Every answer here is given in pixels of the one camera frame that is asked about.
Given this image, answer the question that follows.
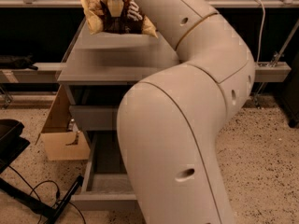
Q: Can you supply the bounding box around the brown chip bag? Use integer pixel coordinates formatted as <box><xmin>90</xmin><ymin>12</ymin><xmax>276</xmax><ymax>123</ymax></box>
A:
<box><xmin>80</xmin><ymin>0</ymin><xmax>158</xmax><ymax>37</ymax></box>

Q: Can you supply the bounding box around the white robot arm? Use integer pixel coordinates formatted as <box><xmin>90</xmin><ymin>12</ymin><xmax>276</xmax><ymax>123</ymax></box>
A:
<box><xmin>117</xmin><ymin>0</ymin><xmax>255</xmax><ymax>224</ymax></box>

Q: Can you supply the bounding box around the grey drawer cabinet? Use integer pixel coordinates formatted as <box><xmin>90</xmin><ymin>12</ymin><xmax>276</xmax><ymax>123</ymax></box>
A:
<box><xmin>55</xmin><ymin>16</ymin><xmax>181</xmax><ymax>212</ymax></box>

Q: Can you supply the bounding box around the grey top drawer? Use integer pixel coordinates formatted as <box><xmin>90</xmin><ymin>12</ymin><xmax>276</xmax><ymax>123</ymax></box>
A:
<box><xmin>69</xmin><ymin>105</ymin><xmax>118</xmax><ymax>131</ymax></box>

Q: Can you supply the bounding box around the grey middle drawer open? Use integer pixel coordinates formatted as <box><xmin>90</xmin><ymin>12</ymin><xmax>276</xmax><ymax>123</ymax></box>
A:
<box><xmin>71</xmin><ymin>131</ymin><xmax>138</xmax><ymax>211</ymax></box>

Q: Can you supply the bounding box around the cardboard box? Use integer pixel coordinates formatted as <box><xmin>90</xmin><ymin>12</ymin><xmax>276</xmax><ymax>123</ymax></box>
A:
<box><xmin>40</xmin><ymin>86</ymin><xmax>90</xmax><ymax>161</ymax></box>

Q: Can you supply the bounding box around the black stand base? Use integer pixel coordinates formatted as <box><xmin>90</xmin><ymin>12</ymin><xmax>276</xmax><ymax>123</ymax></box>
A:
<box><xmin>0</xmin><ymin>119</ymin><xmax>85</xmax><ymax>224</ymax></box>

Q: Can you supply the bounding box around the black cloth on rail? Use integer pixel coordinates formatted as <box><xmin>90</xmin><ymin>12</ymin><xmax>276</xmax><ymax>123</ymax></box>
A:
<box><xmin>0</xmin><ymin>55</ymin><xmax>38</xmax><ymax>70</ymax></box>

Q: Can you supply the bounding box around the white hanging cable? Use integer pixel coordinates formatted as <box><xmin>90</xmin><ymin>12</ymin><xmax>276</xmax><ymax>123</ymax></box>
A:
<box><xmin>252</xmin><ymin>0</ymin><xmax>266</xmax><ymax>65</ymax></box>

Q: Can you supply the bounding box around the black cable on floor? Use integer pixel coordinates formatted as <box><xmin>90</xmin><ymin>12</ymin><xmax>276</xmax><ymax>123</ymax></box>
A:
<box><xmin>7</xmin><ymin>164</ymin><xmax>87</xmax><ymax>224</ymax></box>

